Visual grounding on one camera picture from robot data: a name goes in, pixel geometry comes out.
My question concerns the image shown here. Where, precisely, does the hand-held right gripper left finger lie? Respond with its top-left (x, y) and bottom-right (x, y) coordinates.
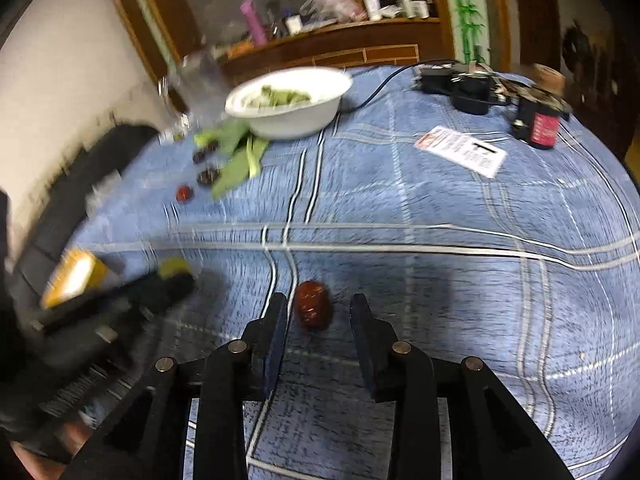
top-left (60, 292), bottom-right (289, 480)

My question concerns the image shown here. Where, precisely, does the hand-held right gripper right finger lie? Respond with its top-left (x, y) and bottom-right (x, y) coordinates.
top-left (349, 293), bottom-right (576, 480)

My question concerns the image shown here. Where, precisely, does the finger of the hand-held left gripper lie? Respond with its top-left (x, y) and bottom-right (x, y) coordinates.
top-left (120, 271), bottom-right (197, 317)

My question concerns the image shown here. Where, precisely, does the yellow banana piece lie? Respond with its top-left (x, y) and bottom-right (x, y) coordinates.
top-left (157, 257), bottom-right (193, 281)

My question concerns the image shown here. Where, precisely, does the large red date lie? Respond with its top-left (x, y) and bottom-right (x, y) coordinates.
top-left (293, 280), bottom-right (333, 332)

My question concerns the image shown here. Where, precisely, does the yellow rimmed white tray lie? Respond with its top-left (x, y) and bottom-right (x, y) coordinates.
top-left (39, 249), bottom-right (108, 311)

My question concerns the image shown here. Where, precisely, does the black chair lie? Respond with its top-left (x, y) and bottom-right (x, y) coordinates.
top-left (10, 122), bottom-right (161, 301)

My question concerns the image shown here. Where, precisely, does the green leafy vegetable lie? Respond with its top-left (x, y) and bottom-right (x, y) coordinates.
top-left (194, 119), bottom-right (271, 200)

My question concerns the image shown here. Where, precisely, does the blue plaid tablecloth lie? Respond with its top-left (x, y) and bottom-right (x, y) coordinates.
top-left (70, 62), bottom-right (640, 480)

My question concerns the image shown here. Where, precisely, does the clear glass pitcher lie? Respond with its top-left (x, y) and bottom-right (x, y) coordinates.
top-left (159, 50), bottom-right (231, 146)

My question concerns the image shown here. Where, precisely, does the white bowl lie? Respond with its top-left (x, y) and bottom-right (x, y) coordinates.
top-left (224, 66), bottom-right (353, 141)

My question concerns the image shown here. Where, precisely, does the white printed card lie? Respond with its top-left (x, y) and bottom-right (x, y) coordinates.
top-left (414, 126), bottom-right (507, 179)

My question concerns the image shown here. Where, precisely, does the chopped green vegetable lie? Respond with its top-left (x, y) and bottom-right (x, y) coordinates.
top-left (247, 85), bottom-right (311, 108)

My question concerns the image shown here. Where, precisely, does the black electronic device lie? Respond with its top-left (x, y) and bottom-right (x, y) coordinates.
top-left (412, 60), bottom-right (511, 116)

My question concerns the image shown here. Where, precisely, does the pink bottle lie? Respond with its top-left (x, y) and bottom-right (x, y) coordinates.
top-left (240, 0), bottom-right (268, 46)

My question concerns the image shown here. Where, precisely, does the black can red label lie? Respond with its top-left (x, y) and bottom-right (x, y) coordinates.
top-left (511, 87), bottom-right (571, 151)

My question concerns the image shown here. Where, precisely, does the wooden cabinet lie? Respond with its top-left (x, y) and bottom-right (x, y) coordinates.
top-left (100, 0), bottom-right (506, 86)

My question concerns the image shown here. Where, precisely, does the brown tape roll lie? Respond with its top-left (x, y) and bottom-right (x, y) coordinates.
top-left (532, 64), bottom-right (566, 93)

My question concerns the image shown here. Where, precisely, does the crumpled translucent plastic bag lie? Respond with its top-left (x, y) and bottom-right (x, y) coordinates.
top-left (299, 0), bottom-right (361, 21)

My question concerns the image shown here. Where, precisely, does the dark wooden door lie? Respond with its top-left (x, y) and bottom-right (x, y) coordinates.
top-left (510, 0), bottom-right (561, 76)

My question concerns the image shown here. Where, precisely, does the black cable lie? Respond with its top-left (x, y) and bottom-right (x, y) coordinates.
top-left (345, 62), bottom-right (426, 111)

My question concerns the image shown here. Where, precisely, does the green bamboo wall decal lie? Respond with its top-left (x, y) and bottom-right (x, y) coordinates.
top-left (445, 0), bottom-right (488, 63)

